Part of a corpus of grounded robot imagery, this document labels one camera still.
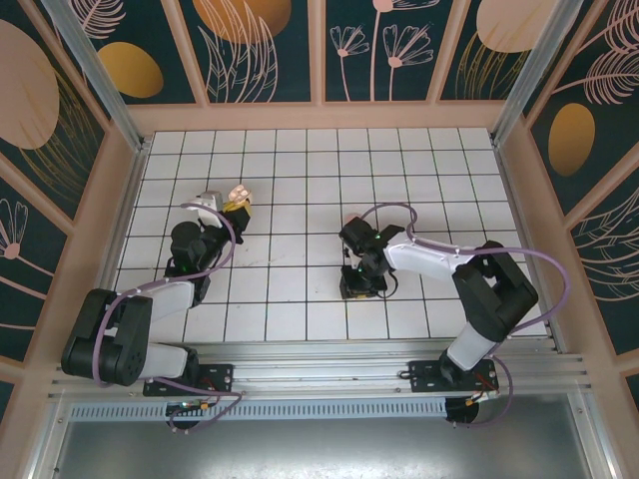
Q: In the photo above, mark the pink earbud charging case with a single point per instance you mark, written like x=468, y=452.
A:
x=239, y=193

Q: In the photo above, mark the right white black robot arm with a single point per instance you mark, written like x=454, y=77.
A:
x=424, y=257

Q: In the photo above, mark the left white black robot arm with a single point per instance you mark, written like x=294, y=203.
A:
x=170, y=299

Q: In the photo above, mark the grey metal sheet plate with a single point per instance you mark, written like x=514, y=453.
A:
x=319, y=449

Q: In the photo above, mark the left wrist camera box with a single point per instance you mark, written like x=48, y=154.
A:
x=209, y=199

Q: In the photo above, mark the aluminium table edge rail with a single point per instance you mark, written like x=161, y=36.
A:
x=526, y=239
x=124, y=219

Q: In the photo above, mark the aluminium base extrusion rail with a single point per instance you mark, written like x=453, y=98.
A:
x=319, y=369

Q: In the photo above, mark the aluminium corner post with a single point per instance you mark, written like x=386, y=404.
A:
x=102, y=75
x=521, y=80

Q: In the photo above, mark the aluminium frame beam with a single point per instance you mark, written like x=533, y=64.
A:
x=596, y=439
x=47, y=444

